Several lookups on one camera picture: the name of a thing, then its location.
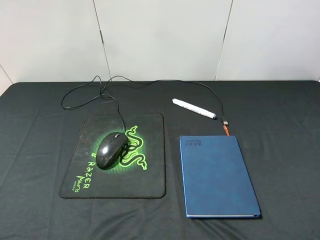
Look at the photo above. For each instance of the black computer mouse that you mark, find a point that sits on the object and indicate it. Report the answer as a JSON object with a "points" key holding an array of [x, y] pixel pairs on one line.
{"points": [[109, 149]]}

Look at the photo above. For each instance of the blue notebook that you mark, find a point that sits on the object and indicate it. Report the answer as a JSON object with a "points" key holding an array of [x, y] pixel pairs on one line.
{"points": [[216, 181]]}

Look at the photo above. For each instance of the black green Razer mouse pad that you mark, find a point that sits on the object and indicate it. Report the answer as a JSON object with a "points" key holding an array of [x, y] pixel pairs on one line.
{"points": [[118, 156]]}

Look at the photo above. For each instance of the orange notebook bookmark ribbon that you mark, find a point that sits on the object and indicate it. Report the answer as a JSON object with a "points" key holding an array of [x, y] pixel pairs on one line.
{"points": [[226, 130]]}

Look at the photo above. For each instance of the white marker pen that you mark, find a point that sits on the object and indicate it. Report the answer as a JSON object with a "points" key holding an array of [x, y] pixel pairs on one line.
{"points": [[194, 108]]}

